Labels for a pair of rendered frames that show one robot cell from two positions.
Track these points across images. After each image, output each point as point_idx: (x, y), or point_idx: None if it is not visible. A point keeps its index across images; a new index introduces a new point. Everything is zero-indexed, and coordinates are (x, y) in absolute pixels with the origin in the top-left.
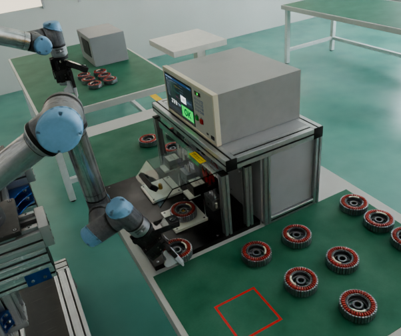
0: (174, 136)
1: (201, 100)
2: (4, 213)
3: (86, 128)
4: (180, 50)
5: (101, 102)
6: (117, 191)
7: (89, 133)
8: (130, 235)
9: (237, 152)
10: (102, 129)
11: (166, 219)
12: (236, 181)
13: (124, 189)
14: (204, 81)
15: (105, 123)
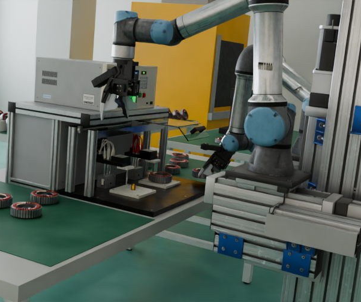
0: (122, 129)
1: (146, 76)
2: (291, 151)
3: None
4: None
5: None
6: (153, 206)
7: (4, 260)
8: (198, 199)
9: (155, 106)
10: None
11: (207, 144)
12: (121, 153)
13: (147, 204)
14: None
15: None
